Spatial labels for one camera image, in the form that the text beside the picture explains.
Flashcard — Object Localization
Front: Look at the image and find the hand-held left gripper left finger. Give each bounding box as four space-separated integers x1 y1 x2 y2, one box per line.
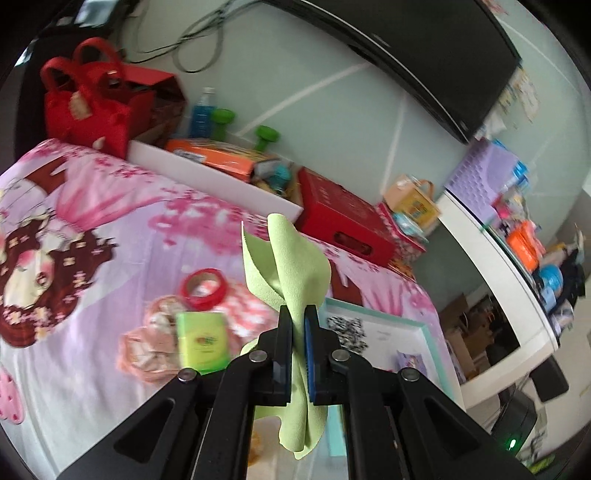
58 305 294 480

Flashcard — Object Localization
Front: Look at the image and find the purple perforated basket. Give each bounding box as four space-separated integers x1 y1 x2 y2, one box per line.
444 137 520 213

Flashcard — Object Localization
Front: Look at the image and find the red felt handbag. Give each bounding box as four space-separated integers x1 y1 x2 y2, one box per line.
41 38 155 160

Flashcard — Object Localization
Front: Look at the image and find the blue round container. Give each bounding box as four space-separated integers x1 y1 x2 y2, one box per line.
538 265 564 301

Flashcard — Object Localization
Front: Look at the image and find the red tape roll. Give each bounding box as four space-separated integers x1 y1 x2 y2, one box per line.
181 268 229 311

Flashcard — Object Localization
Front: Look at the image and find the printed cartoon bed sheet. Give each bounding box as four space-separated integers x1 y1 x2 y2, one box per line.
0 137 462 480

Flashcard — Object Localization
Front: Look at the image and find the white desk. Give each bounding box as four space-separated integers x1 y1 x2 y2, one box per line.
436 190 561 409

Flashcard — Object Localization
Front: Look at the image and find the open red gift box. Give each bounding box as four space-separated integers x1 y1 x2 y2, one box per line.
117 65 188 148

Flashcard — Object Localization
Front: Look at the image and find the black cable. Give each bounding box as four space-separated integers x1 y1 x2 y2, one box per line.
122 0 259 75

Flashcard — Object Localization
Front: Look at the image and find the white foam board bin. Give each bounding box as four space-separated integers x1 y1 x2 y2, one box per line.
127 140 304 222

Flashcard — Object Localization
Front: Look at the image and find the colourful wall sticker sheet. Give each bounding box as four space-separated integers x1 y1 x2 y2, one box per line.
496 69 541 125

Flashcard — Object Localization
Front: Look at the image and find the light green cloth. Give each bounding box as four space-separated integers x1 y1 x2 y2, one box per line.
241 213 332 460

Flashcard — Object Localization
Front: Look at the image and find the stack of colourful packets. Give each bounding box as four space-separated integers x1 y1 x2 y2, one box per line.
494 159 532 217

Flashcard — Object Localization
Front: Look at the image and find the orange cardboard box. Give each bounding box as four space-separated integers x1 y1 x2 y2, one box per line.
165 138 278 183

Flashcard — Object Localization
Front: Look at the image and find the brown cardboard box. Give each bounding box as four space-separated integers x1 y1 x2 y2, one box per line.
438 293 490 379

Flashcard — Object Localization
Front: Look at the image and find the black wall monitor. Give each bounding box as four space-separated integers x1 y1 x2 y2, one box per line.
265 0 522 145

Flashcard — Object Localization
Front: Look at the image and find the blue wipes packet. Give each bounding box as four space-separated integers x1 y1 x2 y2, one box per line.
394 212 430 241

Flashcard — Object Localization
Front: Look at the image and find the blue liquid bottle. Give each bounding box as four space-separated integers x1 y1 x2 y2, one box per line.
189 88 217 139

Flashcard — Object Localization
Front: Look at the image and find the pink plush toy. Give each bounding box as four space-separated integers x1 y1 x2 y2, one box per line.
119 295 195 384

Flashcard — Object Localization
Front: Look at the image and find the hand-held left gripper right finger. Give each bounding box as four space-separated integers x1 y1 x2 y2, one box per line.
305 305 532 480

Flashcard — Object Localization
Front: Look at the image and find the pink white fuzzy sock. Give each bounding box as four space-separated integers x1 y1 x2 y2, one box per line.
217 281 282 342

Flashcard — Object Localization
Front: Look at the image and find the yellow wooden carry case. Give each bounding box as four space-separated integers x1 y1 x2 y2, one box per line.
382 174 441 232

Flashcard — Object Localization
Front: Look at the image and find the black device with screen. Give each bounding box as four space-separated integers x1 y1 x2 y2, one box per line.
69 0 139 28

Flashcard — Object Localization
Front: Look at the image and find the green dumbbell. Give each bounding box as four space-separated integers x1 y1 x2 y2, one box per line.
254 126 281 152
211 108 237 141

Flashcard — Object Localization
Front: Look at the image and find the orange packet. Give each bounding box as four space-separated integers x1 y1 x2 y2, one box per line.
505 220 541 271

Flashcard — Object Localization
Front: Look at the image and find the shallow teal cardboard box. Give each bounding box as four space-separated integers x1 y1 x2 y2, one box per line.
318 298 465 457

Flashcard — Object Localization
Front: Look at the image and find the green soap packet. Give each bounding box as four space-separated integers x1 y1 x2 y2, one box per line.
175 311 232 374

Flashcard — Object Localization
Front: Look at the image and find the red white patterned box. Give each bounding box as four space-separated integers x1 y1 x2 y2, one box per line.
378 203 428 280

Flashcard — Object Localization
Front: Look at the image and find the red gift box with handle slot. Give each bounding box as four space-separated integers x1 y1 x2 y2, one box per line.
295 167 397 267

